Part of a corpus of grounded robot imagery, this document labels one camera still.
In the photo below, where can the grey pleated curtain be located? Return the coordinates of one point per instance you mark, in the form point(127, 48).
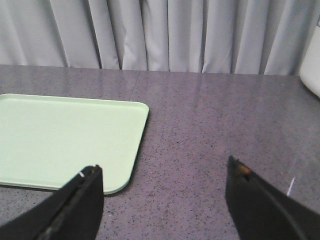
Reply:
point(202, 36)

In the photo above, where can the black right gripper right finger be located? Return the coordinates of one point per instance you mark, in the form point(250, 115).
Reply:
point(262, 212)

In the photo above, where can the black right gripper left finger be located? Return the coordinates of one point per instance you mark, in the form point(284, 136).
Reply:
point(74, 212)

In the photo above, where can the light green rectangular tray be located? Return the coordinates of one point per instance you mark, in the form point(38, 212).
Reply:
point(46, 140)

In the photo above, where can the white rounded object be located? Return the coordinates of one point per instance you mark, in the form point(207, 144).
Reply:
point(310, 67)

